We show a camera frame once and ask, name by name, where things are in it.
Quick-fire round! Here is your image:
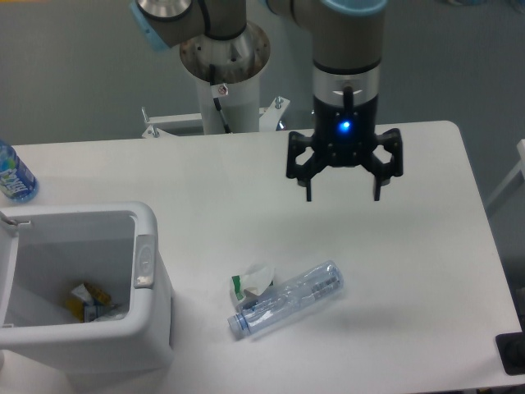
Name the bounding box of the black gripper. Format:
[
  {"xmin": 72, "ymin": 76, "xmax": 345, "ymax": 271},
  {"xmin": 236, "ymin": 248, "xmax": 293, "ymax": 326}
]
[{"xmin": 285, "ymin": 94, "xmax": 404, "ymax": 202}]

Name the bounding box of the clear plastic bottle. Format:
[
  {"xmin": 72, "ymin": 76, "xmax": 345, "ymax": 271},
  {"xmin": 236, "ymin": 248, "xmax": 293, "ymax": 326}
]
[{"xmin": 227, "ymin": 260, "xmax": 344, "ymax": 339}]

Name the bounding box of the white paper trash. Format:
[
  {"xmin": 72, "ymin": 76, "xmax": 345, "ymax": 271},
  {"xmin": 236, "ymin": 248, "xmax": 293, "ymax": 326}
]
[{"xmin": 230, "ymin": 263, "xmax": 276, "ymax": 302}]

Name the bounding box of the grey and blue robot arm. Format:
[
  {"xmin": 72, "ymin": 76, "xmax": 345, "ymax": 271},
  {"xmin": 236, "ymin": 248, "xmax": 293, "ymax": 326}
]
[{"xmin": 130, "ymin": 1, "xmax": 404, "ymax": 190}]

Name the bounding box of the white plastic trash can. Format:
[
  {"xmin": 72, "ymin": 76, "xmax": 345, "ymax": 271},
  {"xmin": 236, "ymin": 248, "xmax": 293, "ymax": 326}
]
[{"xmin": 1, "ymin": 202, "xmax": 173, "ymax": 373}]

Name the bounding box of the yellow wrapper trash in bin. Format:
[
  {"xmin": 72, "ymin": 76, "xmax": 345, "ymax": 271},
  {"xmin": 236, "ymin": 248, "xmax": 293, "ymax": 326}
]
[{"xmin": 65, "ymin": 282, "xmax": 127, "ymax": 323}]

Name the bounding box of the black object at table edge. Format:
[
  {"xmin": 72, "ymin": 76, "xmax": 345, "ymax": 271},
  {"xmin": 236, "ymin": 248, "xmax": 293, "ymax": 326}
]
[{"xmin": 495, "ymin": 332, "xmax": 524, "ymax": 376}]

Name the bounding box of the blue labelled water bottle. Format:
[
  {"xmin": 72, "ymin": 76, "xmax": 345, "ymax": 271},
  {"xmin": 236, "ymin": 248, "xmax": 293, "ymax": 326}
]
[{"xmin": 1, "ymin": 140, "xmax": 39, "ymax": 203}]

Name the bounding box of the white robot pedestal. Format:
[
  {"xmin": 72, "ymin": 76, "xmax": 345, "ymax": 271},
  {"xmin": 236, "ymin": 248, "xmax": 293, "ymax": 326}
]
[{"xmin": 140, "ymin": 22, "xmax": 291, "ymax": 140}]

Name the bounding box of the black cable on pedestal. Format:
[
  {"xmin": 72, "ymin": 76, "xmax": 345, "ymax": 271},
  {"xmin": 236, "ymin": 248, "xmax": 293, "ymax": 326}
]
[{"xmin": 208, "ymin": 63, "xmax": 231, "ymax": 135}]

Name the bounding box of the white frame at right edge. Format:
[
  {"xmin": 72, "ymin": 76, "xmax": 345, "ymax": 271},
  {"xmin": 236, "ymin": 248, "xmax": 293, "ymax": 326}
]
[{"xmin": 485, "ymin": 139, "xmax": 524, "ymax": 218}]

